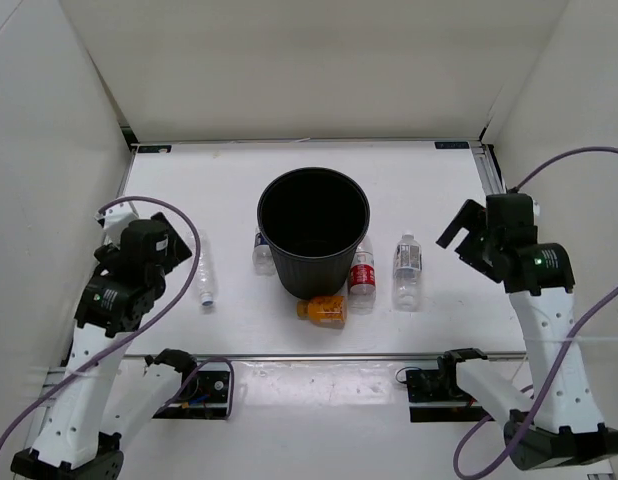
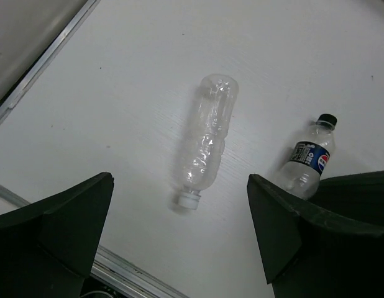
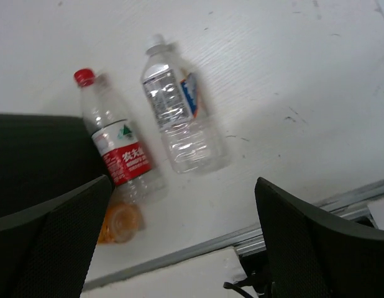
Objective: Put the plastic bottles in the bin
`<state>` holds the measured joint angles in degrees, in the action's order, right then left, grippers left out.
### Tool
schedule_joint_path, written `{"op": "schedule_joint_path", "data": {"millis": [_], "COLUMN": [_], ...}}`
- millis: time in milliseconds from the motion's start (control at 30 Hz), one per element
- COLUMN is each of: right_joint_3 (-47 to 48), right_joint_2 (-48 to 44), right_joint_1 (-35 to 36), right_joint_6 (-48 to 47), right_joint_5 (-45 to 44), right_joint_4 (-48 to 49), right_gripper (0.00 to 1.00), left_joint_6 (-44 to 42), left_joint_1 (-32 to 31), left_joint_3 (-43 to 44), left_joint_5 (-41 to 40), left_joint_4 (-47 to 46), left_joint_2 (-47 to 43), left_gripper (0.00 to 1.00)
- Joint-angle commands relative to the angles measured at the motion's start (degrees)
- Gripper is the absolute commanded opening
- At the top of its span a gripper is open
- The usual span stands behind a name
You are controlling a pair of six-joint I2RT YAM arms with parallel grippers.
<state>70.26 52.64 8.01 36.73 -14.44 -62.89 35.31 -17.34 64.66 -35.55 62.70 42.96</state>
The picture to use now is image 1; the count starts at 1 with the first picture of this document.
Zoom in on clear plastic bottle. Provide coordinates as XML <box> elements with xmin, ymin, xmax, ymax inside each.
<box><xmin>196</xmin><ymin>230</ymin><xmax>218</xmax><ymax>310</ymax></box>

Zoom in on clear bottle white label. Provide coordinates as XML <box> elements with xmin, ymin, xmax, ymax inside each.
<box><xmin>392</xmin><ymin>231</ymin><xmax>422</xmax><ymax>312</ymax></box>

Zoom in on clear bottle blue label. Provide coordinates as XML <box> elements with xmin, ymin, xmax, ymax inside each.
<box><xmin>252</xmin><ymin>228</ymin><xmax>276</xmax><ymax>276</ymax></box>

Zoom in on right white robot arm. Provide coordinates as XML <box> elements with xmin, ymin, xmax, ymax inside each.
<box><xmin>436</xmin><ymin>193</ymin><xmax>618</xmax><ymax>479</ymax></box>

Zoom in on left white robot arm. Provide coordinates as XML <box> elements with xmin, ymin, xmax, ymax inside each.
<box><xmin>10</xmin><ymin>210</ymin><xmax>199</xmax><ymax>479</ymax></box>

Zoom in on black plastic waste bin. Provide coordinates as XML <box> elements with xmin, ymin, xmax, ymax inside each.
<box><xmin>257</xmin><ymin>167</ymin><xmax>371</xmax><ymax>300</ymax></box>

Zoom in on clear bottle red label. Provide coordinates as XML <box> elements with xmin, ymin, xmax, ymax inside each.
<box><xmin>347</xmin><ymin>236</ymin><xmax>376</xmax><ymax>314</ymax></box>

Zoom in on orange juice bottle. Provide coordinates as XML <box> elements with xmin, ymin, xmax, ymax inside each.
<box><xmin>296</xmin><ymin>295</ymin><xmax>348</xmax><ymax>328</ymax></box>

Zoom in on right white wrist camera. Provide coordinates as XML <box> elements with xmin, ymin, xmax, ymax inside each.
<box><xmin>532</xmin><ymin>199</ymin><xmax>541</xmax><ymax>221</ymax></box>

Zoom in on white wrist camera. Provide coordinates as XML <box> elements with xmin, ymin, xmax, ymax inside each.
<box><xmin>532</xmin><ymin>199</ymin><xmax>541</xmax><ymax>221</ymax></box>
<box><xmin>95</xmin><ymin>202</ymin><xmax>139</xmax><ymax>247</ymax></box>

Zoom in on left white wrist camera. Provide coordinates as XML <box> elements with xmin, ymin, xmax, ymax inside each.
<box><xmin>95</xmin><ymin>202</ymin><xmax>139</xmax><ymax>247</ymax></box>

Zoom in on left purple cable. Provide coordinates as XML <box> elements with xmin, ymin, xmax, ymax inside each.
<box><xmin>0</xmin><ymin>196</ymin><xmax>202</xmax><ymax>469</ymax></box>

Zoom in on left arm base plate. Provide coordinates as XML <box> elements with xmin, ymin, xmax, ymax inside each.
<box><xmin>153</xmin><ymin>357</ymin><xmax>236</xmax><ymax>420</ymax></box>

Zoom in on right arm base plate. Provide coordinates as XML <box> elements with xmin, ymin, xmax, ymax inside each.
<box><xmin>395</xmin><ymin>366</ymin><xmax>486</xmax><ymax>424</ymax></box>

